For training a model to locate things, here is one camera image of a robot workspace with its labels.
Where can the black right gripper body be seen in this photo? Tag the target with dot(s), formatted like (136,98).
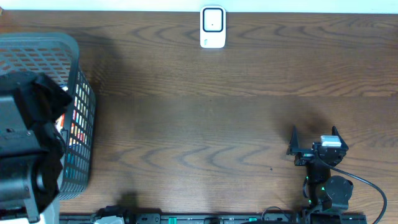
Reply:
(304,157)

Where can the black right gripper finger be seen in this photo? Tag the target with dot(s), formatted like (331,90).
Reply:
(294,140)
(336,133)

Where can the grey plastic shopping basket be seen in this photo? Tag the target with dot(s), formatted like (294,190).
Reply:
(57,55)

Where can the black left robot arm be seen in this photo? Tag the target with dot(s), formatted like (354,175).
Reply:
(31,146)

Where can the cream snack chips bag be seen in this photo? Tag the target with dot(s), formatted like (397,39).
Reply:
(59,124)

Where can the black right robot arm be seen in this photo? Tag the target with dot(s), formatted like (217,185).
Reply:
(326,192)

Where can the white barcode scanner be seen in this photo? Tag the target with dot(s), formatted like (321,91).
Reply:
(212,27)

